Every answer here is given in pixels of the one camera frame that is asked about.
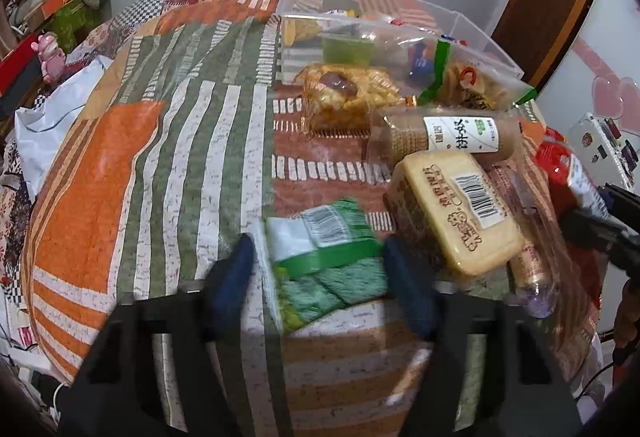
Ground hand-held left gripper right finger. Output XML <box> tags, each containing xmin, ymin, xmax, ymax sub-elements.
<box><xmin>383</xmin><ymin>237</ymin><xmax>584</xmax><ymax>437</ymax></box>

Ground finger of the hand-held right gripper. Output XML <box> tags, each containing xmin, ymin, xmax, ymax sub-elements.
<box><xmin>598</xmin><ymin>183</ymin><xmax>640</xmax><ymax>232</ymax></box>
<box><xmin>557</xmin><ymin>209</ymin><xmax>640</xmax><ymax>270</ymax></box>

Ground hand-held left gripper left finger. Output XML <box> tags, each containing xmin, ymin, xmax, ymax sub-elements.
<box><xmin>57</xmin><ymin>233</ymin><xmax>257</xmax><ymax>437</ymax></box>

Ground red snack packet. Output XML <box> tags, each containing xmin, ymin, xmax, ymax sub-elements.
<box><xmin>534</xmin><ymin>127</ymin><xmax>617</xmax><ymax>224</ymax></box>

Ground green snack packet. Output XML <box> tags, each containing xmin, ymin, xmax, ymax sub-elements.
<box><xmin>250</xmin><ymin>198</ymin><xmax>391</xmax><ymax>333</ymax></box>

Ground yellow biscuit box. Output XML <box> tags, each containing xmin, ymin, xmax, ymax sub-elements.
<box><xmin>383</xmin><ymin>151</ymin><xmax>526</xmax><ymax>286</ymax></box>

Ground clear plastic storage box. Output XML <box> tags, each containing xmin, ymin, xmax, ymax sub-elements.
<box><xmin>274</xmin><ymin>0</ymin><xmax>524</xmax><ymax>88</ymax></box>

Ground person's right hand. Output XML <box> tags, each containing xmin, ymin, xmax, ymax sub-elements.
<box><xmin>613</xmin><ymin>276</ymin><xmax>640</xmax><ymax>360</ymax></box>

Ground white laptop with stickers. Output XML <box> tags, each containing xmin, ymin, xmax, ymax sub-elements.
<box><xmin>568</xmin><ymin>112</ymin><xmax>640</xmax><ymax>190</ymax></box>

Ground clear wrapped biscuit roll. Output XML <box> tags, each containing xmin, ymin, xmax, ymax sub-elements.
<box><xmin>486</xmin><ymin>166</ymin><xmax>560</xmax><ymax>320</ymax></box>

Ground striped patchwork blanket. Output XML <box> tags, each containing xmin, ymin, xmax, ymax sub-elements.
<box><xmin>20</xmin><ymin>0</ymin><xmax>601</xmax><ymax>437</ymax></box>

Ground white cabinet heart stickers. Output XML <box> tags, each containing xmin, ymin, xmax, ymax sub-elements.
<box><xmin>535</xmin><ymin>0</ymin><xmax>640</xmax><ymax>152</ymax></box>

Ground brown biscuit tube white label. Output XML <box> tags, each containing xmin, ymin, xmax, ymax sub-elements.
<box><xmin>369</xmin><ymin>109</ymin><xmax>522</xmax><ymax>166</ymax></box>

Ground clear cracker bag green stripe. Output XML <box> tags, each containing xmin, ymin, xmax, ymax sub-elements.
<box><xmin>414</xmin><ymin>37</ymin><xmax>539</xmax><ymax>114</ymax></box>

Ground clear pastry packet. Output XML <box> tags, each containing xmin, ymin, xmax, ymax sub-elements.
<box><xmin>294</xmin><ymin>62</ymin><xmax>407</xmax><ymax>136</ymax></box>

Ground white plastic bag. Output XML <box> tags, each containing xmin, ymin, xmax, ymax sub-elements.
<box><xmin>14</xmin><ymin>56</ymin><xmax>114</xmax><ymax>202</ymax></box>

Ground yellow snack bag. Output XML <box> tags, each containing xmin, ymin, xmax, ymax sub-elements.
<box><xmin>282</xmin><ymin>16</ymin><xmax>325</xmax><ymax>48</ymax></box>

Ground pink toy figure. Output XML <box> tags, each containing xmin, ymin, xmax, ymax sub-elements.
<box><xmin>31</xmin><ymin>32</ymin><xmax>67</xmax><ymax>86</ymax></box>

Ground black cable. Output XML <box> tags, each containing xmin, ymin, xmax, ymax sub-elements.
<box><xmin>573</xmin><ymin>329</ymin><xmax>626</xmax><ymax>403</ymax></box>

